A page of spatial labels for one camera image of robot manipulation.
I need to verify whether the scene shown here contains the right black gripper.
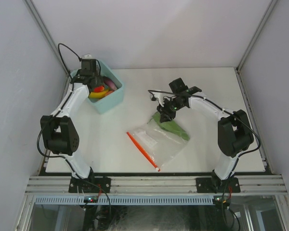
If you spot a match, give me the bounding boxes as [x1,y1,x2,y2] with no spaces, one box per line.
[157,97,185,123]

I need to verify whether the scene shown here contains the green fake leaf vegetable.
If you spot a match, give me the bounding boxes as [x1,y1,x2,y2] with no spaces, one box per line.
[148,112,190,141]

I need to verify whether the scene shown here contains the red yellow fake pear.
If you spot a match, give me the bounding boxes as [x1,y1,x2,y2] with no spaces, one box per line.
[93,85,105,93]

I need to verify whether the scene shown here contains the yellow fake banana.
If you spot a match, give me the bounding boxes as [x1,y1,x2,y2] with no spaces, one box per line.
[88,89,109,99]

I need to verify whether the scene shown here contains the long purple fake eggplant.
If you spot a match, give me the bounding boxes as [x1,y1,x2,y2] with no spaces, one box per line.
[103,77,117,91]

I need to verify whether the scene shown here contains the small orange fake carrot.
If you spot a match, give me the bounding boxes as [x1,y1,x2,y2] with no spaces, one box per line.
[105,90,114,96]

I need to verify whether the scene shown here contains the clear zip top bag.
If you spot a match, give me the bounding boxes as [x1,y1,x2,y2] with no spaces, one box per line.
[127,122,189,172]

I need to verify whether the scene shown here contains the teal plastic bin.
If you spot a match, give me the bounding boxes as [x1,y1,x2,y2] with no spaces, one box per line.
[66,59,125,114]

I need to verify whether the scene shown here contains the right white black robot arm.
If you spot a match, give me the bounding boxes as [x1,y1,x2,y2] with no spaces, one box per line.
[150,78,255,193]

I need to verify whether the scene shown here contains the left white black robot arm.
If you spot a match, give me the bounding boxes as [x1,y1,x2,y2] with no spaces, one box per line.
[38,54,103,193]

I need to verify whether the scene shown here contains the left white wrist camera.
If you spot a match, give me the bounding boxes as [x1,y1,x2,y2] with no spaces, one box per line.
[81,54,93,61]

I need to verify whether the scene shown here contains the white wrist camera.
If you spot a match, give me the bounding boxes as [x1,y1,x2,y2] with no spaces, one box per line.
[150,92,166,107]
[81,54,93,61]

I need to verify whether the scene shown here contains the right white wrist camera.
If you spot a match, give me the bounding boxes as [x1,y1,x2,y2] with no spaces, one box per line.
[150,92,166,107]

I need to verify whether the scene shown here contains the right black camera cable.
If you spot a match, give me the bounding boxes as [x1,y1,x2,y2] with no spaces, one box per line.
[147,90,261,157]

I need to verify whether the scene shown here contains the black camera cable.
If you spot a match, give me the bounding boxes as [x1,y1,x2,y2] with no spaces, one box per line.
[147,90,261,157]
[37,43,84,159]

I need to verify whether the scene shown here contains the left black camera cable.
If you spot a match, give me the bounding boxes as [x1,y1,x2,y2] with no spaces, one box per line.
[37,43,84,159]

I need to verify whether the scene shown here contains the left aluminium frame post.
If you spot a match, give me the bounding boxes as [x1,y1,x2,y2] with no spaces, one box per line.
[23,0,68,75]

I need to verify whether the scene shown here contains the aluminium frame post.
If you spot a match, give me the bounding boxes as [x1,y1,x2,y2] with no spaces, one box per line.
[236,0,279,71]
[23,0,68,75]

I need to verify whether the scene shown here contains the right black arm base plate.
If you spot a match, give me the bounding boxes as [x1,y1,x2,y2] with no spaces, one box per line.
[196,177,241,193]

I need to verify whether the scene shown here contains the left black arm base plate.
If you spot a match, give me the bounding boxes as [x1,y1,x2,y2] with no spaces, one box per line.
[68,177,111,193]

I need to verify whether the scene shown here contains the aluminium mounting rail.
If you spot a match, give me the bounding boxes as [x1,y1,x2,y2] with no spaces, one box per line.
[26,175,287,195]

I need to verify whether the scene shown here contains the blue slotted cable duct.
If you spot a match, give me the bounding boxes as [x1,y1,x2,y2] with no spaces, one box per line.
[35,195,214,205]

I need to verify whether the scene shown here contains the right aluminium frame post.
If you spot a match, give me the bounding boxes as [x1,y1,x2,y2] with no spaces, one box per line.
[236,0,279,71]

